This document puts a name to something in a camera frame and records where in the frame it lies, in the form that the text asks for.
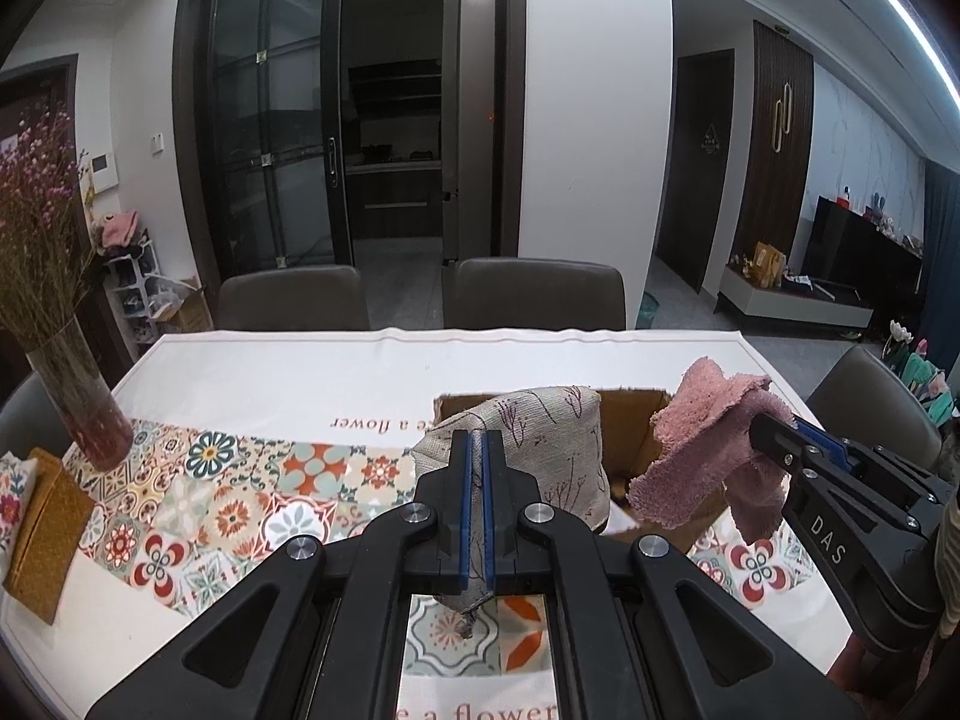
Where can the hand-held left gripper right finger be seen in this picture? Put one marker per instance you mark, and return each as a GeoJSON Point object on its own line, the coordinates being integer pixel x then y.
{"type": "Point", "coordinates": [491, 525]}

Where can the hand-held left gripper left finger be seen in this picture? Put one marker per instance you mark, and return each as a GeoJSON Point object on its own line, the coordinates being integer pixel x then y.
{"type": "Point", "coordinates": [469, 525]}

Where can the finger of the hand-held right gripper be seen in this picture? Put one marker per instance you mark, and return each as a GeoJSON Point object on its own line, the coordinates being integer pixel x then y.
{"type": "Point", "coordinates": [825, 444]}
{"type": "Point", "coordinates": [772, 442]}

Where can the mauve pink cloth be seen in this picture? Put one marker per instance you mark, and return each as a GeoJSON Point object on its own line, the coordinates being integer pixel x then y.
{"type": "Point", "coordinates": [690, 450]}

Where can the beige branch-print pouch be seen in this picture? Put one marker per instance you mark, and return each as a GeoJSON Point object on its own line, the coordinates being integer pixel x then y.
{"type": "Point", "coordinates": [540, 420]}

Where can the brown cardboard box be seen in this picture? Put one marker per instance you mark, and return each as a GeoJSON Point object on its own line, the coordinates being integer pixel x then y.
{"type": "Point", "coordinates": [634, 424]}

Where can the grey dining chair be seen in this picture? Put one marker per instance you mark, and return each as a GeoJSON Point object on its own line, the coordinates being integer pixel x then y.
{"type": "Point", "coordinates": [862, 390]}
{"type": "Point", "coordinates": [30, 412]}
{"type": "Point", "coordinates": [532, 292]}
{"type": "Point", "coordinates": [292, 296]}

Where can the pile of colourful toys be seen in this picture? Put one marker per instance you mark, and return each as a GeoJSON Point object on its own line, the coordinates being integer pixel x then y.
{"type": "Point", "coordinates": [922, 375]}

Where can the white television cabinet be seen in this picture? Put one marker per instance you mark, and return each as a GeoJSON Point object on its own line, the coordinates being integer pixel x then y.
{"type": "Point", "coordinates": [787, 304]}

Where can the yellow gift boxes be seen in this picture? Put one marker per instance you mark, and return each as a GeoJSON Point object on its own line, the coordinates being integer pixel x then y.
{"type": "Point", "coordinates": [769, 264]}

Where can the green waste bin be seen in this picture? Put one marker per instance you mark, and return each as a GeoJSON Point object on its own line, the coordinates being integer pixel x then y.
{"type": "Point", "coordinates": [648, 311]}

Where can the black television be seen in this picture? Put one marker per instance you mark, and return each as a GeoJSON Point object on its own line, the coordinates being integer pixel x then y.
{"type": "Point", "coordinates": [855, 247]}

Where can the dark blue curtain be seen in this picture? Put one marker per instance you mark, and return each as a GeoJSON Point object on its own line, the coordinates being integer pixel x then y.
{"type": "Point", "coordinates": [941, 255]}

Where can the dark interior door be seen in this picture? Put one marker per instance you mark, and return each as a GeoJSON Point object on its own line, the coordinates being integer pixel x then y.
{"type": "Point", "coordinates": [694, 180]}

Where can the small floor cardboard box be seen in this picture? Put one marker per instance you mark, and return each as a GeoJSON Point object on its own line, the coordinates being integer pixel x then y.
{"type": "Point", "coordinates": [187, 307]}

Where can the glass vase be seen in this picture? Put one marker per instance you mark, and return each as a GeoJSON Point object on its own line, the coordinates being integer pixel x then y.
{"type": "Point", "coordinates": [90, 420]}

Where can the grey refrigerator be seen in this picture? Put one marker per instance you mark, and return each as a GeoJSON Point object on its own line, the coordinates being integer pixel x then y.
{"type": "Point", "coordinates": [465, 127]}

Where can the white shoe rack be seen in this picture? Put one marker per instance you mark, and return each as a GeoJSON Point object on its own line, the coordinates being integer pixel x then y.
{"type": "Point", "coordinates": [131, 292]}

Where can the woven tissue box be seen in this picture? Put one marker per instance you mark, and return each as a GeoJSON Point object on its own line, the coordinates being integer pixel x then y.
{"type": "Point", "coordinates": [49, 540]}

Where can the sliding glass door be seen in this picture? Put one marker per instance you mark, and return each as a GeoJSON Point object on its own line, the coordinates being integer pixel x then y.
{"type": "Point", "coordinates": [277, 127]}

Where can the pink plush hat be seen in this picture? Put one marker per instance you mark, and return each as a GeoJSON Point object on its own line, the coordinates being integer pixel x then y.
{"type": "Point", "coordinates": [116, 229]}

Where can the white intercom panel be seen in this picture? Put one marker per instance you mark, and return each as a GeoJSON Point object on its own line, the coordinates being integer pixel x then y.
{"type": "Point", "coordinates": [103, 172]}

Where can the glass vase dried flowers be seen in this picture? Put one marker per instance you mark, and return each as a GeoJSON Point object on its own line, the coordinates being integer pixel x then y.
{"type": "Point", "coordinates": [45, 101]}

